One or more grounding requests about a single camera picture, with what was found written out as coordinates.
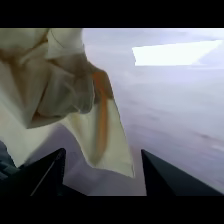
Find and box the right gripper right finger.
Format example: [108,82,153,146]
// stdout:
[140,148,224,197]

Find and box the cream garment with orange print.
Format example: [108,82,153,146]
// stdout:
[0,27,136,179]

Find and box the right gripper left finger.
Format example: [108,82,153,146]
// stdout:
[0,147,87,197]

